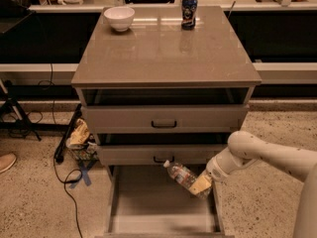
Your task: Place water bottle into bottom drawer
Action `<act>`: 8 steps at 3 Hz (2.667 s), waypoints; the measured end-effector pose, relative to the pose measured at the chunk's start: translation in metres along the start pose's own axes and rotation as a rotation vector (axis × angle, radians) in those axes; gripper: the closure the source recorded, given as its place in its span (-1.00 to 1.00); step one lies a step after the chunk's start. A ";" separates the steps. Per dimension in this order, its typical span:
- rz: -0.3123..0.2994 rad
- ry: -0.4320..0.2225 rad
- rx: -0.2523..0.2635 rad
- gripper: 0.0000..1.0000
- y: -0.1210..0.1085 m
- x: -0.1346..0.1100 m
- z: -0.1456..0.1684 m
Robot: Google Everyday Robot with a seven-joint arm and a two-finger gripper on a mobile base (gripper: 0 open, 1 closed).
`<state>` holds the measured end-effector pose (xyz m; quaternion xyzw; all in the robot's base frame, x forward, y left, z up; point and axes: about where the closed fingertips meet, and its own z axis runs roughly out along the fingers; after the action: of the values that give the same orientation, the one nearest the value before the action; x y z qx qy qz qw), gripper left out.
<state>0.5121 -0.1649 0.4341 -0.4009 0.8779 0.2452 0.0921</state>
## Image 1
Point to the grey drawer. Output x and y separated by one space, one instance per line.
118 111
155 149
146 203

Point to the clear plastic water bottle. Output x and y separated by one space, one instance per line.
183 175

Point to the blue tape cross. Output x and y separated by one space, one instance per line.
85 167

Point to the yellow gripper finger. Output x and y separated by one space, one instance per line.
202 185

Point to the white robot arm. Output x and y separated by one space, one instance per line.
243 148

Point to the tan shoe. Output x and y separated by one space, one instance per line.
6 162

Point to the long white shelf counter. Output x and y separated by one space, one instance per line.
281 43

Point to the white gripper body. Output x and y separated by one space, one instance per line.
216 170

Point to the blue soda can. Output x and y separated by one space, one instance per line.
188 8

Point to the grey middle drawer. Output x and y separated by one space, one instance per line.
155 149

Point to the basket with snack bags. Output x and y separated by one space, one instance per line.
81 143

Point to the grey bottom drawer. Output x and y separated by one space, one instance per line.
146 203

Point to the grey drawer cabinet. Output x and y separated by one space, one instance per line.
156 53

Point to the grey top drawer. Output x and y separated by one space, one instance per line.
118 111

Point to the black tripod stand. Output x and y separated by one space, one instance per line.
22 125

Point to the white ceramic bowl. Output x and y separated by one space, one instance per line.
120 18

